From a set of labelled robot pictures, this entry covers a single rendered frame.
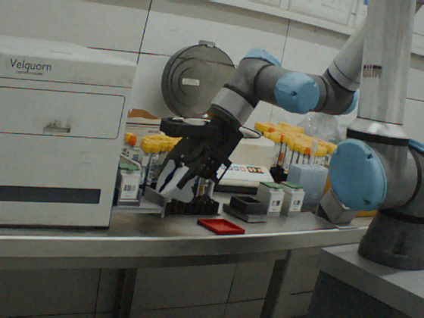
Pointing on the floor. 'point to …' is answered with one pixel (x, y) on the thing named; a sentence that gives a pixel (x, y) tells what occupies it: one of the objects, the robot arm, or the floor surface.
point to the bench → (179, 247)
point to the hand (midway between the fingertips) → (157, 197)
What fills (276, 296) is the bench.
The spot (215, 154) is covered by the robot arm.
